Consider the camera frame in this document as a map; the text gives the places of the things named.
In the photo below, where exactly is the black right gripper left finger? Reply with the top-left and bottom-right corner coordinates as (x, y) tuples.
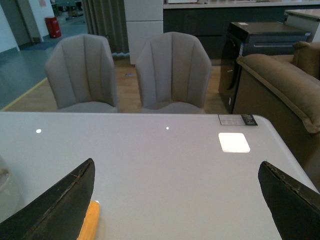
(0, 158), (95, 240)

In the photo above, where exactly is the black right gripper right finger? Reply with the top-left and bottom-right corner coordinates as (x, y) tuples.
(258, 161), (320, 240)

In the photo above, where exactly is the yellow corn cob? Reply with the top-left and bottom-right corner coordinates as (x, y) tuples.
(77, 200), (100, 240)

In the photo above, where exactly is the table label sticker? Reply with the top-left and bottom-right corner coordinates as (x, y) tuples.
(218, 114), (258, 126)

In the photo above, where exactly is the tan brown sofa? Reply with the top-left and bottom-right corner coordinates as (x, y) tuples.
(232, 40), (320, 166)

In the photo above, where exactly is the left beige upholstered chair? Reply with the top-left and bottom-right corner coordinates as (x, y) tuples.
(45, 34), (119, 113)

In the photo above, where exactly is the beige upholstered chair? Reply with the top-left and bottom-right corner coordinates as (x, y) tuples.
(135, 32), (212, 114)
(45, 34), (119, 113)

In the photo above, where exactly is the black washing machine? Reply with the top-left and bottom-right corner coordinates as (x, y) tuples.
(218, 21), (312, 115)

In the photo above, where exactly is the right beige upholstered chair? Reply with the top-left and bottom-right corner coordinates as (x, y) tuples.
(135, 32), (212, 114)

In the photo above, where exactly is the grey pleated curtain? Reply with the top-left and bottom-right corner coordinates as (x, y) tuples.
(81, 0), (129, 55)

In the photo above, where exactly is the dark kitchen counter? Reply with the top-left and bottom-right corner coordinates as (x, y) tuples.
(163, 0), (320, 60)

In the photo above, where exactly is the white column cabinet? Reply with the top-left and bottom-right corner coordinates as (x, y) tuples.
(124, 0), (164, 65)

